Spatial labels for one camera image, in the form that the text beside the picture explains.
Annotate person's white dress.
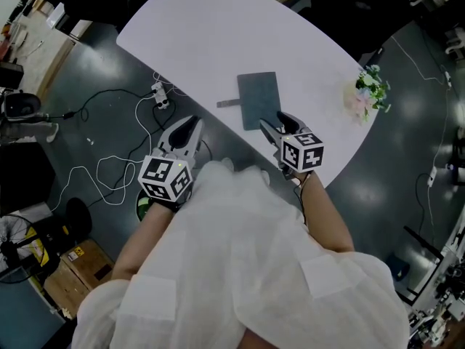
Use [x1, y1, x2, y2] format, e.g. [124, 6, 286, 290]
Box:
[72, 158, 410, 349]

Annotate green round object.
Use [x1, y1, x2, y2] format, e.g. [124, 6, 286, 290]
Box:
[136, 193, 154, 222]

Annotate potted artificial flower plant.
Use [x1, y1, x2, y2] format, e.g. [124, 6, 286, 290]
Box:
[344, 65, 392, 124]

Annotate black floor cable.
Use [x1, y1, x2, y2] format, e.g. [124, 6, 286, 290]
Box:
[63, 87, 176, 131]

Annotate white floor cable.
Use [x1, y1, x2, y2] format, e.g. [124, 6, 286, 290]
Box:
[50, 73, 190, 214]

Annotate black metal frame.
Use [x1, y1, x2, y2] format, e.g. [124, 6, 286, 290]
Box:
[394, 225, 446, 305]

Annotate black box case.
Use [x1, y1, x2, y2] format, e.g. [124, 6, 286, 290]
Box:
[0, 142, 57, 216]

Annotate notebook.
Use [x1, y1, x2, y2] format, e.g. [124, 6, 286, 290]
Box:
[217, 71, 283, 132]

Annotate white equipment rack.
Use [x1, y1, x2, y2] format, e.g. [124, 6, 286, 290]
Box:
[406, 227, 465, 349]

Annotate black floor fan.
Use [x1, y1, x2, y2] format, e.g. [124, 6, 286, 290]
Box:
[0, 197, 92, 285]

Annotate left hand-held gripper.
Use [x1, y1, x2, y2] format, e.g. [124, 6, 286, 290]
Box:
[137, 116, 204, 205]

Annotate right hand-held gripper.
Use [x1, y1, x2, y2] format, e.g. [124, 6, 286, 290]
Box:
[259, 111, 325, 181]

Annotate blue grey panel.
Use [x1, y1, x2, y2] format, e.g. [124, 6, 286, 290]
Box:
[0, 278, 67, 349]

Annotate brown cardboard box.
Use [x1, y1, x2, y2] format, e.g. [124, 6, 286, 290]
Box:
[43, 238, 116, 319]

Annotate person's left forearm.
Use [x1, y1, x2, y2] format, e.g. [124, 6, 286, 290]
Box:
[110, 204, 175, 282]

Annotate black wrist strap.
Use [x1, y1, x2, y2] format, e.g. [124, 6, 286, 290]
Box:
[145, 194, 181, 214]

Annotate person's right forearm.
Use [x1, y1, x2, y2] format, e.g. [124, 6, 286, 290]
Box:
[299, 172, 355, 254]

